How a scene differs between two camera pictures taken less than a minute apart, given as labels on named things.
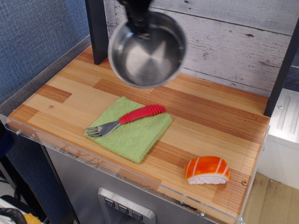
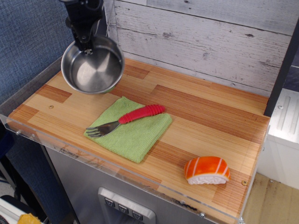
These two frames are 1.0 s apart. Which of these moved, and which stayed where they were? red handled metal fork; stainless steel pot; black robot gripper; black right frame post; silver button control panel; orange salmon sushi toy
Moved: black robot gripper; stainless steel pot
Stayed: red handled metal fork; black right frame post; silver button control panel; orange salmon sushi toy
